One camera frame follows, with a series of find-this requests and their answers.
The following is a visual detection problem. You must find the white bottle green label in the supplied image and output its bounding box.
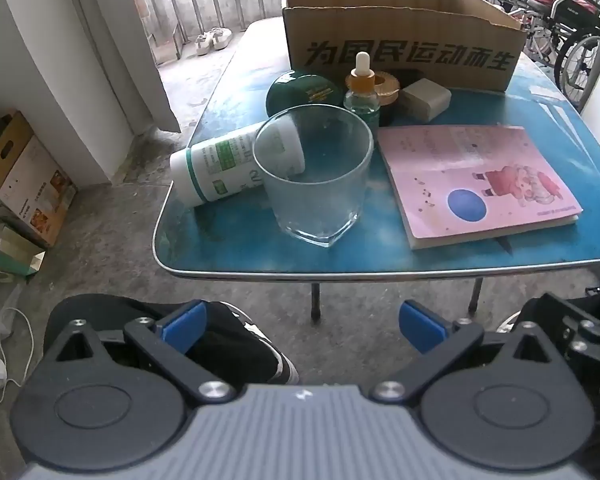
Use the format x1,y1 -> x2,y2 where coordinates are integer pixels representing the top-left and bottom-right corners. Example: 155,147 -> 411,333
169,122 -> 307,208

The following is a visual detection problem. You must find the person's black right shoe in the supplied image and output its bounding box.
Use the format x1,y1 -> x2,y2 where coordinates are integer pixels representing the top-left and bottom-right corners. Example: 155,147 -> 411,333
495,310 -> 523,333

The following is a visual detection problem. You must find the dark green round jar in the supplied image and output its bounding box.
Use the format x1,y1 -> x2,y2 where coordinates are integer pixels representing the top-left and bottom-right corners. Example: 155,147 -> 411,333
266,70 -> 344,117

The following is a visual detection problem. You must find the person's black shoe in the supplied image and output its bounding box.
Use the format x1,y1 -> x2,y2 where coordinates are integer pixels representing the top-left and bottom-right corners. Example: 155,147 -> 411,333
495,310 -> 523,333
207,302 -> 300,386

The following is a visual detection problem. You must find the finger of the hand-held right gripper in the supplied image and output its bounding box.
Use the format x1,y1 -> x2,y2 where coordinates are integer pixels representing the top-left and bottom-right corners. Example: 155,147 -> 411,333
521,293 -> 600,362

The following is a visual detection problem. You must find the black table leg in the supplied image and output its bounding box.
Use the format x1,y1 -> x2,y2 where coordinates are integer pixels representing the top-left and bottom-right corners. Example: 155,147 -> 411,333
467,277 -> 483,317
307,282 -> 323,321

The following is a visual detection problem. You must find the person's black left shoe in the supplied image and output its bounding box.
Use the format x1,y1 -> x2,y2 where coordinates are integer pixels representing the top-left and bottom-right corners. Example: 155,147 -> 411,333
207,302 -> 300,386

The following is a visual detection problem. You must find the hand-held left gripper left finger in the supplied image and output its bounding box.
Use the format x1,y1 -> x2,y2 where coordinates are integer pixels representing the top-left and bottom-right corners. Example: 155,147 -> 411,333
45,299 -> 236,405

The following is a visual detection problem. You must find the clear glass cup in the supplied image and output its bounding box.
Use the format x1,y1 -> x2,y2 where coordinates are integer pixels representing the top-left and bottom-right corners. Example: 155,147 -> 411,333
252,104 -> 374,247

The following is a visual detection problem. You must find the small teal open box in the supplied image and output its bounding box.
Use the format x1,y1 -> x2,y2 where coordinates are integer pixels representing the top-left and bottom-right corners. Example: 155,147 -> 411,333
0,225 -> 46,278

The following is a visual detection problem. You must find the white power adapter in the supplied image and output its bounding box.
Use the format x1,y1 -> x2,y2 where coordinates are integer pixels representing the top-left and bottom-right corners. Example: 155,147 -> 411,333
397,79 -> 453,122

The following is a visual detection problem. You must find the printed cardboard floor box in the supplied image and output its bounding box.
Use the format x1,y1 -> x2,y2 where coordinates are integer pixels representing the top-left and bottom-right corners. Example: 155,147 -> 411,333
0,110 -> 78,248

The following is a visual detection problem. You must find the pink book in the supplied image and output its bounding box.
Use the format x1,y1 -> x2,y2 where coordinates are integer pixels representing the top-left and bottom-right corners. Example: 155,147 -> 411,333
376,125 -> 584,251

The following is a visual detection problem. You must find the gold lid black jar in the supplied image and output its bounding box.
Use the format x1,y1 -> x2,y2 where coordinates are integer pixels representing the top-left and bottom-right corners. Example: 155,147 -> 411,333
345,71 -> 403,126

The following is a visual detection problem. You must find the green glass dropper bottle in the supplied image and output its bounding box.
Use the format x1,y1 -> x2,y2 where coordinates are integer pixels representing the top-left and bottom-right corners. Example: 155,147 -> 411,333
343,52 -> 381,131

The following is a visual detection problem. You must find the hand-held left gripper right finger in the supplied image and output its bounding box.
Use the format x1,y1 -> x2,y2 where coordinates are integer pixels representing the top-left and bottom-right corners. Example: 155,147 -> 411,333
370,300 -> 556,405

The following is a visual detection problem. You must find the brown cardboard box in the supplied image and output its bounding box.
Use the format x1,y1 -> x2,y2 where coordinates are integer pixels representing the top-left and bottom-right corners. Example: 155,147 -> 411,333
281,0 -> 528,93

